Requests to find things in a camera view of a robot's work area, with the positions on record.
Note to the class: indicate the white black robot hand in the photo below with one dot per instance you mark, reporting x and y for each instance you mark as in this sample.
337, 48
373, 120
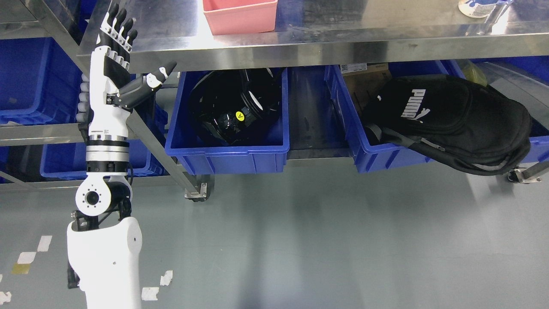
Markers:
113, 93

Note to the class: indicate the pink plastic storage box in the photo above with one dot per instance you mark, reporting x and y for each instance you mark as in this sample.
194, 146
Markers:
227, 17

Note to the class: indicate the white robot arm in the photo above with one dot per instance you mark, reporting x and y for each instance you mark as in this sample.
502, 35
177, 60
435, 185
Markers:
103, 240

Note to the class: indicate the stainless steel shelf table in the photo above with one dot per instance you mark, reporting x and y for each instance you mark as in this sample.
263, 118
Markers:
311, 32

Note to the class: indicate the cardboard box in bin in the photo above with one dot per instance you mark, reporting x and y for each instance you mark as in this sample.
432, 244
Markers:
364, 82

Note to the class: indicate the blue bin far left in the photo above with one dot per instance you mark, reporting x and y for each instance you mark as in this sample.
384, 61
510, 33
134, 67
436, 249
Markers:
39, 83

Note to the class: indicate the blue bin lower left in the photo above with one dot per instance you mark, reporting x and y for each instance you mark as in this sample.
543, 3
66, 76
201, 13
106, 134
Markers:
67, 160

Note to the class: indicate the black glossy helmet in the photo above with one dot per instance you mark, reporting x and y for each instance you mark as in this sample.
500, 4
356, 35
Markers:
236, 107

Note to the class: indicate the blue bin with helmet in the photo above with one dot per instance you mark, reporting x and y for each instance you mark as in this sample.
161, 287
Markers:
269, 155

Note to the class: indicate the blue bin with backpack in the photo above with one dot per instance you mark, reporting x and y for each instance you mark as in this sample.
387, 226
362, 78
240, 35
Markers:
368, 158

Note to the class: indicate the black Puma backpack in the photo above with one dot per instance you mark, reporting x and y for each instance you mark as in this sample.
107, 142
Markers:
471, 128

